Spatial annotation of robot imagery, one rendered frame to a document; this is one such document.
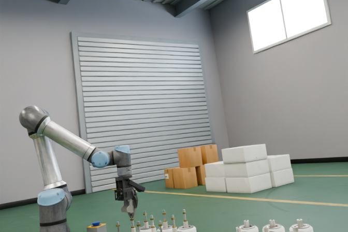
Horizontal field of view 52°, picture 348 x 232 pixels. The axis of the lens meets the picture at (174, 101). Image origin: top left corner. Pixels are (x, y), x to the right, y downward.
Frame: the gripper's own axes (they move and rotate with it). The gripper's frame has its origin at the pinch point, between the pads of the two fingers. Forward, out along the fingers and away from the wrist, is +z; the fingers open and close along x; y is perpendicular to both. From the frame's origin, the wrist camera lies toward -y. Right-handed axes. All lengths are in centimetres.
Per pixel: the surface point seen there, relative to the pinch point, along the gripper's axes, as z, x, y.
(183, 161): -5, -232, -310
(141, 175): 18, -400, -370
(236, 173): 11, -100, -254
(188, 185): 30, -218, -298
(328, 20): -219, -48, -541
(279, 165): 10, -69, -306
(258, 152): -11, -77, -273
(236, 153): -13, -95, -252
